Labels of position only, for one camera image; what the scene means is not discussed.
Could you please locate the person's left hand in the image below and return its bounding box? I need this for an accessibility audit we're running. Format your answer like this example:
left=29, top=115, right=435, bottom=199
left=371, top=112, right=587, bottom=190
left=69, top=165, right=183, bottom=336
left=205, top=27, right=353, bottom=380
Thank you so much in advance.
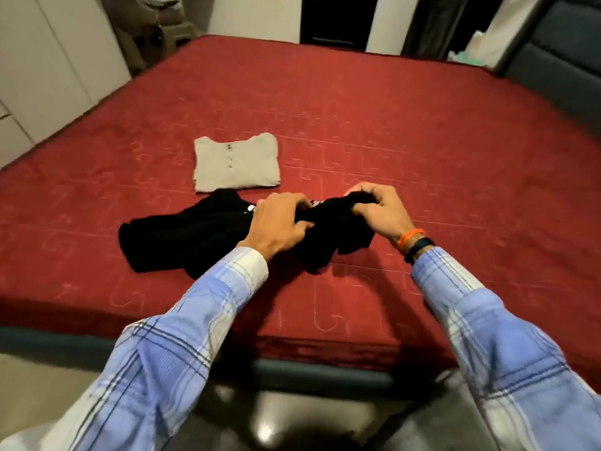
left=238, top=192, right=315, bottom=263

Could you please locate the person's right hand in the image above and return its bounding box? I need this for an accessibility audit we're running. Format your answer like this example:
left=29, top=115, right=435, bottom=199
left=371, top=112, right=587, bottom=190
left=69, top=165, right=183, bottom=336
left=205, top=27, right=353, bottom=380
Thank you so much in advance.
left=345, top=182, right=419, bottom=241

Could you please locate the black garment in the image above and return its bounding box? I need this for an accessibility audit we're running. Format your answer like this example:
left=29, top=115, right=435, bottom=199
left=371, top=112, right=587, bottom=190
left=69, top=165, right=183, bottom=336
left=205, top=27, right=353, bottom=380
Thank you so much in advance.
left=118, top=188, right=377, bottom=280

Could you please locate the person's left forearm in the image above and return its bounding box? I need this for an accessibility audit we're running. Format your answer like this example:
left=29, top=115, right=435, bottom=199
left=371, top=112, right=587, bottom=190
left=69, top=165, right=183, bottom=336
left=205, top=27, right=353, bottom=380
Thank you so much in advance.
left=0, top=247, right=269, bottom=451

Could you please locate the person's right forearm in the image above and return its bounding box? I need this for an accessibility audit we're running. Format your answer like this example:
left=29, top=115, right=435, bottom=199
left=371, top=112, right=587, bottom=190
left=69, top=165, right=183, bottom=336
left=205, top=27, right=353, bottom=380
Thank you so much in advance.
left=411, top=247, right=601, bottom=451

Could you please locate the orange wristband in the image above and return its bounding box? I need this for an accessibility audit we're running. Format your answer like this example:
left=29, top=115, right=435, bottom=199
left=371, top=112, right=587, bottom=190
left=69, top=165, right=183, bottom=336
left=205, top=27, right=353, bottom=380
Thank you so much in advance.
left=397, top=228, right=426, bottom=253

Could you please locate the black wristband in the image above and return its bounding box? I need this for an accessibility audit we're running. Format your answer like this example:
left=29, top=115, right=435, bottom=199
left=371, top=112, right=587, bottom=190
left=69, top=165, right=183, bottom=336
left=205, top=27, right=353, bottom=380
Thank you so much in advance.
left=404, top=237, right=436, bottom=266

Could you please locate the folded beige buttoned shirt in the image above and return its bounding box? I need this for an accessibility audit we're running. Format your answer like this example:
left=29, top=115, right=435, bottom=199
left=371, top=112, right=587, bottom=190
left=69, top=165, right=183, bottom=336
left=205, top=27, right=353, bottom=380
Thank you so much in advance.
left=193, top=132, right=281, bottom=193

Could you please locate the red patterned bed sheet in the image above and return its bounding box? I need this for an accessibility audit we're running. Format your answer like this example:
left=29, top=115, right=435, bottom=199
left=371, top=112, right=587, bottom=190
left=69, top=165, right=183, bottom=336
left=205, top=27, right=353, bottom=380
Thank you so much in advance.
left=0, top=34, right=601, bottom=393

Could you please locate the white and green cloth pile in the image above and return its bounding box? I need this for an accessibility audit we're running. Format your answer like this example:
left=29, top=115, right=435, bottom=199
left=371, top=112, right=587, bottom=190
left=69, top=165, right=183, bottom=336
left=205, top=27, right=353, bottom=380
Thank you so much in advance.
left=446, top=29, right=499, bottom=69

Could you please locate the dark door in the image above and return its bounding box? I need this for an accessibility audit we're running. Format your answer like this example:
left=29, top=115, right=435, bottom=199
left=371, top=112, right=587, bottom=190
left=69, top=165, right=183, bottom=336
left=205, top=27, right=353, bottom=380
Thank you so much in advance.
left=300, top=0, right=379, bottom=52

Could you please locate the dark curtain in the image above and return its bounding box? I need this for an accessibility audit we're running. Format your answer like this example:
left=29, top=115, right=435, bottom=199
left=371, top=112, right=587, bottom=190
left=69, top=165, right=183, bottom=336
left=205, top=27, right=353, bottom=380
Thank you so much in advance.
left=400, top=0, right=505, bottom=61

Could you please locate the grey plastic stool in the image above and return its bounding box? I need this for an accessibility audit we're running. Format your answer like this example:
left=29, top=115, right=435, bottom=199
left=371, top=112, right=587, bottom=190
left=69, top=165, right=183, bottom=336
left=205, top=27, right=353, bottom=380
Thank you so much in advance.
left=112, top=19, right=198, bottom=76

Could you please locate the dark blue padded headboard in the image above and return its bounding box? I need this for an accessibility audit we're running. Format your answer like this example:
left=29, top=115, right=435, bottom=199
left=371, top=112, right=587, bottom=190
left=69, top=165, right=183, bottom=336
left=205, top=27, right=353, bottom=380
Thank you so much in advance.
left=497, top=0, right=601, bottom=137

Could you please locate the white wardrobe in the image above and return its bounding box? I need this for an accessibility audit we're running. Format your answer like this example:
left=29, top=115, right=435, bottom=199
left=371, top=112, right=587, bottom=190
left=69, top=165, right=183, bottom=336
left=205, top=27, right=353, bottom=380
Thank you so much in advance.
left=0, top=0, right=132, bottom=170

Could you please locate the blue-grey bed frame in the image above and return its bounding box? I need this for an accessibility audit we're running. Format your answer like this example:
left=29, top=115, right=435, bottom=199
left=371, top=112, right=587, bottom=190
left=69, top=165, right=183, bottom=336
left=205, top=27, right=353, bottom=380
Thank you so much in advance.
left=0, top=326, right=396, bottom=396

